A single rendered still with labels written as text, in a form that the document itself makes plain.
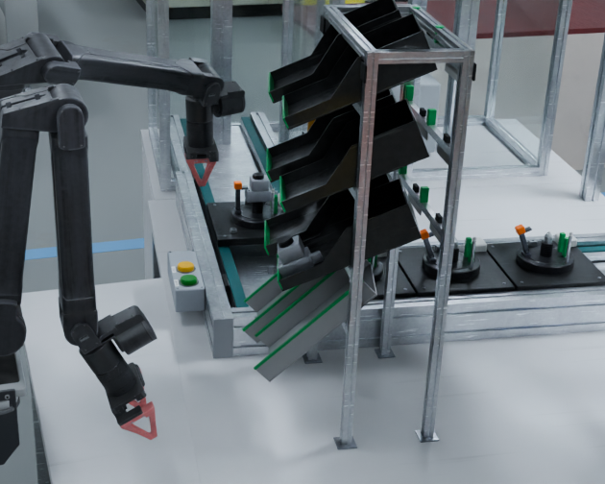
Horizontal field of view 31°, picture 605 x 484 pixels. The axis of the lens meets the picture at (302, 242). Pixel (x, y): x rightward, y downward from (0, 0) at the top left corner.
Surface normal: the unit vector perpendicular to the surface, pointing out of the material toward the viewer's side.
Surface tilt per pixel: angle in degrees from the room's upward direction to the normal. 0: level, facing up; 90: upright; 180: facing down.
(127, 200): 0
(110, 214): 0
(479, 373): 0
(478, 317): 90
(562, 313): 90
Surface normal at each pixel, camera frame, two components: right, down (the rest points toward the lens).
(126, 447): 0.04, -0.90
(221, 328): 0.20, 0.43
